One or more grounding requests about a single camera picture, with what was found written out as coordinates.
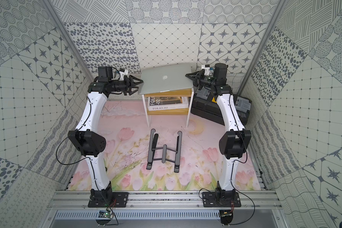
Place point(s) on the pink floral table mat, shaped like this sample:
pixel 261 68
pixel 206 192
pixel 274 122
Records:
pixel 172 153

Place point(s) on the silver laptop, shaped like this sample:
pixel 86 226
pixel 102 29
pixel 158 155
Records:
pixel 165 78

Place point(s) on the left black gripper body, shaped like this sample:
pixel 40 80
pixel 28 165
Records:
pixel 128 84

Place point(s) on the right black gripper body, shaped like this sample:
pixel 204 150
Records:
pixel 200 77

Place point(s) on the white slotted cable duct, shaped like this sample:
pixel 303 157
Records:
pixel 138 214

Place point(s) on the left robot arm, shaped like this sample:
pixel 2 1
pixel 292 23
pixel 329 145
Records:
pixel 86 138

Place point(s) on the grey folding laptop stand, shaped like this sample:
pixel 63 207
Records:
pixel 153 148

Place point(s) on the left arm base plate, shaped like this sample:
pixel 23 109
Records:
pixel 99 199

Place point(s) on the aluminium mounting rail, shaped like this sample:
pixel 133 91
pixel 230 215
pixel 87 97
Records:
pixel 168 200

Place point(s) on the Folio-02 white book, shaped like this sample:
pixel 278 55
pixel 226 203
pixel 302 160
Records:
pixel 167 103

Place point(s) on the black yellow toolbox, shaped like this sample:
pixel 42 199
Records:
pixel 205 106

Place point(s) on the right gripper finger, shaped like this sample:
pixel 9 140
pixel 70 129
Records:
pixel 191 75
pixel 191 80

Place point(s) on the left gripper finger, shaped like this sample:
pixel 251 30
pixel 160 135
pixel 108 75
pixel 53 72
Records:
pixel 135 80
pixel 135 87

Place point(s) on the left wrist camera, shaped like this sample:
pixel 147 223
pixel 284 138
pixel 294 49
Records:
pixel 121 74

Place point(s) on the white wooden shelf rack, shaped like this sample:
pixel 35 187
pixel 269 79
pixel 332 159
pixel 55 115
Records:
pixel 189 93

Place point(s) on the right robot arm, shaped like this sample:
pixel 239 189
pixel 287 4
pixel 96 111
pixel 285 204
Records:
pixel 234 143

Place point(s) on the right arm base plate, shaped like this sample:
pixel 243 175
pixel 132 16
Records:
pixel 214 200

